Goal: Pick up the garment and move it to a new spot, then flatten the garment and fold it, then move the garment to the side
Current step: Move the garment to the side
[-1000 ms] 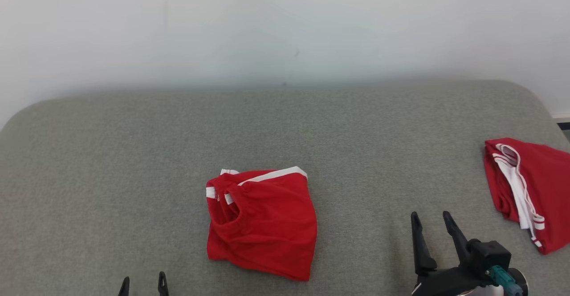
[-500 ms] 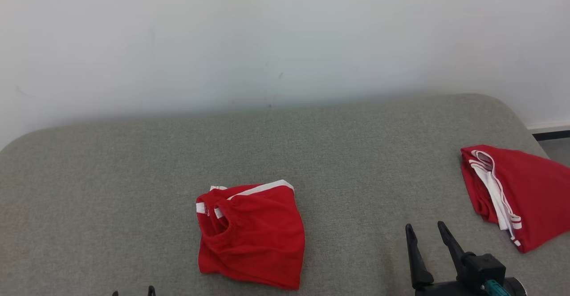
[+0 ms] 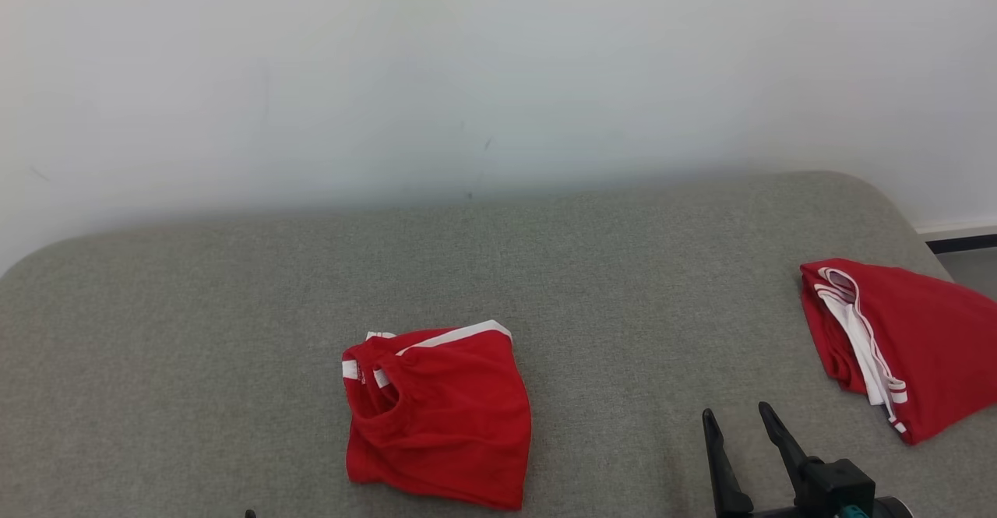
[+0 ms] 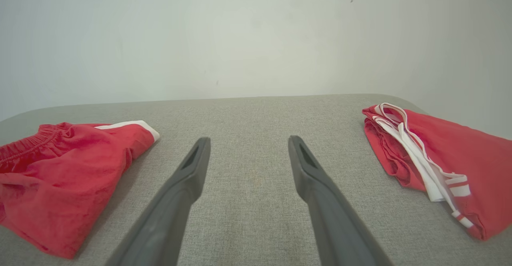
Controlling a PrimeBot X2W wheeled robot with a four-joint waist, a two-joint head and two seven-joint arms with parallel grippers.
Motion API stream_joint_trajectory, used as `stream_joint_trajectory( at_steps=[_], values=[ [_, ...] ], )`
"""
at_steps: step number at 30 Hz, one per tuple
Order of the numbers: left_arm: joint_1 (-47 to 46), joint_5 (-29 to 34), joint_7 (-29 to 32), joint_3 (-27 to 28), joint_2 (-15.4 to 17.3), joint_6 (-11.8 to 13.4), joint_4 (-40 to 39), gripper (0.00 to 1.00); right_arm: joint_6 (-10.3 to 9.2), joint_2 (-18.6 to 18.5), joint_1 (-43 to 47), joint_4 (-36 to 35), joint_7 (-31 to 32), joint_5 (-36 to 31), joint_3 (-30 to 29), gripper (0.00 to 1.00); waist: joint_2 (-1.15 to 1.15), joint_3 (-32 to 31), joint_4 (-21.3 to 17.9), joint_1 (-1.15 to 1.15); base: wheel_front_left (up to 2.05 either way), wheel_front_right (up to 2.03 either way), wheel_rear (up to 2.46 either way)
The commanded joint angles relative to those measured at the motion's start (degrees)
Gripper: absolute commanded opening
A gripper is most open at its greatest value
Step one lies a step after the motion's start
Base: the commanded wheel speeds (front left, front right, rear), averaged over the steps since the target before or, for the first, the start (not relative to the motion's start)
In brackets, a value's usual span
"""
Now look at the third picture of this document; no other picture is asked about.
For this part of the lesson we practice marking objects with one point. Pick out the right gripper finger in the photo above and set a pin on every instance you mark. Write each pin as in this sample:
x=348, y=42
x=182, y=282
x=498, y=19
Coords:
x=724, y=471
x=783, y=440

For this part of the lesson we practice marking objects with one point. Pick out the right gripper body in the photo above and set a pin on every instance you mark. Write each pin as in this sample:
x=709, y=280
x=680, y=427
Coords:
x=779, y=513

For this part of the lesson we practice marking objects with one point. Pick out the red basketball jersey white sleeves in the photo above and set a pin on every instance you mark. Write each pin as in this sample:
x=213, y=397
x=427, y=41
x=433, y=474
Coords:
x=927, y=331

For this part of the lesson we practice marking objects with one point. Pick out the black skirting strip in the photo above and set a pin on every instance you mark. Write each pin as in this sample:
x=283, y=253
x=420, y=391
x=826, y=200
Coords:
x=966, y=243

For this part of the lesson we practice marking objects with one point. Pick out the white baseboard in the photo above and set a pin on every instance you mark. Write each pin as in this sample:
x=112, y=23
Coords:
x=958, y=230

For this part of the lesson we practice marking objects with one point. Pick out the grey fabric sofa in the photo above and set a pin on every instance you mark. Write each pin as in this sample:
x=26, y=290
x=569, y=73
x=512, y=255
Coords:
x=389, y=269

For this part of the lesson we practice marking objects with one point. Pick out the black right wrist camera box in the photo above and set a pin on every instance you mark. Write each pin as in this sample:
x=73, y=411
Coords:
x=837, y=483

